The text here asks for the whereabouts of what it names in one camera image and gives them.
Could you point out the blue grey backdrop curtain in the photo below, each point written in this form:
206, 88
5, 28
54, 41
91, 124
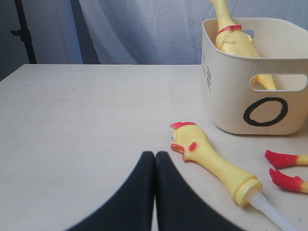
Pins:
122, 31

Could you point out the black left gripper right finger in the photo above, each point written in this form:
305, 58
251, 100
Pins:
178, 207

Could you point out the rubber chicken head with tube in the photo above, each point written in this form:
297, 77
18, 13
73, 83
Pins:
243, 186

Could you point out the black stand pole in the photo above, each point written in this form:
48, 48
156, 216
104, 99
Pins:
24, 33

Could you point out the headless rubber chicken body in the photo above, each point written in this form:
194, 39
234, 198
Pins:
280, 174

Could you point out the white bin marked O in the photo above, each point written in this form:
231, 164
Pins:
267, 95

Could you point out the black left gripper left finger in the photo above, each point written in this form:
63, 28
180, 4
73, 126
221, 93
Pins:
131, 207

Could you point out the whole rubber chicken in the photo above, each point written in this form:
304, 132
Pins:
231, 38

